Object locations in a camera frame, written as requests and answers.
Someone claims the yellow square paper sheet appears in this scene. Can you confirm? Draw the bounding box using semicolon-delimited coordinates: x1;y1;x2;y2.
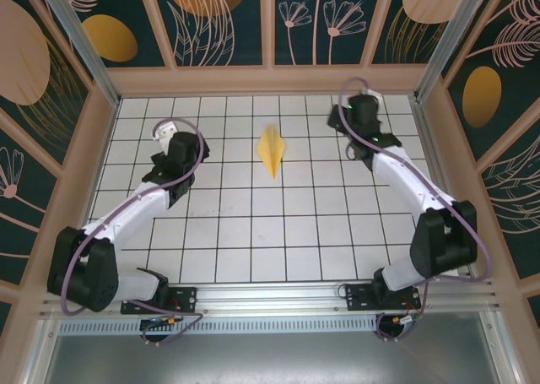
256;124;289;180

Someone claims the grey metal sheet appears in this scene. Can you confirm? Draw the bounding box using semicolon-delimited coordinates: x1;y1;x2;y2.
24;316;520;384

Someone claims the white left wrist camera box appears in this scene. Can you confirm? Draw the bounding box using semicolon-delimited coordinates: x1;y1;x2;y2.
151;121;179;143

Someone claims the aluminium side rail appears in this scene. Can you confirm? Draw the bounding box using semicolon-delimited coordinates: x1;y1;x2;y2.
409;96;480;279

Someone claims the aluminium frame post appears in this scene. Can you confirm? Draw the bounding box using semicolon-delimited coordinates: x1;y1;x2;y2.
34;0;123;108
413;0;498;104

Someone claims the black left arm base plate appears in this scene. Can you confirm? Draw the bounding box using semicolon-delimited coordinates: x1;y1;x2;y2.
120;285;199;316

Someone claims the aluminium mounting rail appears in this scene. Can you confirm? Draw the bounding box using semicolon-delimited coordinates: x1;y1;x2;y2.
40;276;501;317

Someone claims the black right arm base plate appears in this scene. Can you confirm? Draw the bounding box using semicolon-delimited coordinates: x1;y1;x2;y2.
344;283;423;312

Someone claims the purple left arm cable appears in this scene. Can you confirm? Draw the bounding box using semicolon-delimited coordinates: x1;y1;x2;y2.
60;118;211;347

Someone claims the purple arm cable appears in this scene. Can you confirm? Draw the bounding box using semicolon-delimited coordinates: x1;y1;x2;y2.
339;77;494;343
60;118;211;347

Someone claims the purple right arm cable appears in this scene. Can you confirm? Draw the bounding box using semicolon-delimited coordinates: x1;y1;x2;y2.
339;77;494;343

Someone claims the grey slotted cable duct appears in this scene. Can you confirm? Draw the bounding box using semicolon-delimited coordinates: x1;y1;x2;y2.
58;314;381;335

